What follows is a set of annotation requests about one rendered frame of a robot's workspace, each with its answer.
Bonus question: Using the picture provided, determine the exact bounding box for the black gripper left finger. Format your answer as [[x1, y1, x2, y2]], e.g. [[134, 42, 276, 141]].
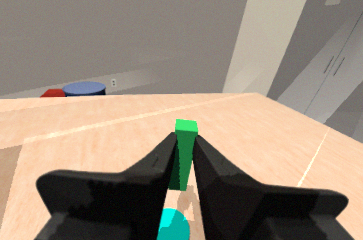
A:
[[35, 132, 177, 240]]

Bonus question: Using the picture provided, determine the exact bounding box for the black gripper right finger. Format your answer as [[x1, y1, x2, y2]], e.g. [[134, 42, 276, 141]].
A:
[[193, 134, 349, 240]]

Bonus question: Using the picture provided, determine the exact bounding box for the green rectangular post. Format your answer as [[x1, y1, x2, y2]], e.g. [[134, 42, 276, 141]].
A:
[[168, 119, 199, 191]]

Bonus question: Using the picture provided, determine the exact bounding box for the cyan circle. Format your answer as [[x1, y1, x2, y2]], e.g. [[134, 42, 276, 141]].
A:
[[157, 208, 190, 240]]

